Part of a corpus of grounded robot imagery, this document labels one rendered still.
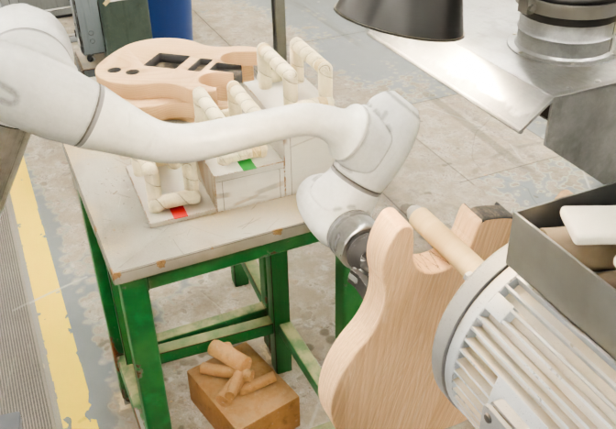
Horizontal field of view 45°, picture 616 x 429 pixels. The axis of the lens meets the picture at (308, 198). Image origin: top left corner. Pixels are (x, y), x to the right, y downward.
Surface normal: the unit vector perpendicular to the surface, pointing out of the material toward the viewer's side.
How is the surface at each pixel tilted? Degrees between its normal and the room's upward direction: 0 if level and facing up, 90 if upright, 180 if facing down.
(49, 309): 0
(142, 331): 90
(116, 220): 0
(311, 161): 90
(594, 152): 90
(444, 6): 75
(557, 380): 53
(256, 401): 0
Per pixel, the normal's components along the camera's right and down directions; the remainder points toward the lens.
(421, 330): 0.42, 0.51
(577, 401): -0.74, -0.32
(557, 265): -0.91, 0.23
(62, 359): -0.02, -0.84
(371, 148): 0.25, 0.40
